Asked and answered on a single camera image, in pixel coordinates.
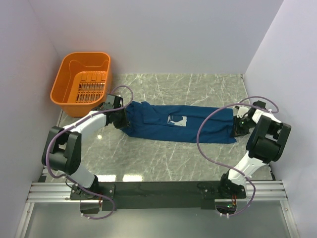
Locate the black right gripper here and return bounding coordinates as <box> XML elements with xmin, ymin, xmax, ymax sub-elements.
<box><xmin>230</xmin><ymin>115</ymin><xmax>257</xmax><ymax>138</ymax></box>

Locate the blue t shirt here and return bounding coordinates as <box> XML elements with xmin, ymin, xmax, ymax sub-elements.
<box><xmin>121</xmin><ymin>101</ymin><xmax>236</xmax><ymax>144</ymax></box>

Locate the orange plastic basket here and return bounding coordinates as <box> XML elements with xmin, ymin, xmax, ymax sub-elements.
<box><xmin>50</xmin><ymin>52</ymin><xmax>112</xmax><ymax>118</ymax></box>

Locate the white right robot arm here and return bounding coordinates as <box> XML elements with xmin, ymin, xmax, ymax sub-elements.
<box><xmin>217</xmin><ymin>100</ymin><xmax>292</xmax><ymax>198</ymax></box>

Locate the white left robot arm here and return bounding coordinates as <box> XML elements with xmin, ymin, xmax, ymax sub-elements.
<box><xmin>42</xmin><ymin>94</ymin><xmax>128</xmax><ymax>199</ymax></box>

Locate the black base beam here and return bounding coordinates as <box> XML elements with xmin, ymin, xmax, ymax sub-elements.
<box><xmin>70</xmin><ymin>181</ymin><xmax>246</xmax><ymax>214</ymax></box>

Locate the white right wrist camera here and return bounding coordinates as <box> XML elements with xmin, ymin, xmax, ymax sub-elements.
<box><xmin>234</xmin><ymin>106</ymin><xmax>249</xmax><ymax>119</ymax></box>

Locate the aluminium frame rail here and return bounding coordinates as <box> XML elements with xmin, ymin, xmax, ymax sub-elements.
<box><xmin>26</xmin><ymin>181</ymin><xmax>288</xmax><ymax>203</ymax></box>

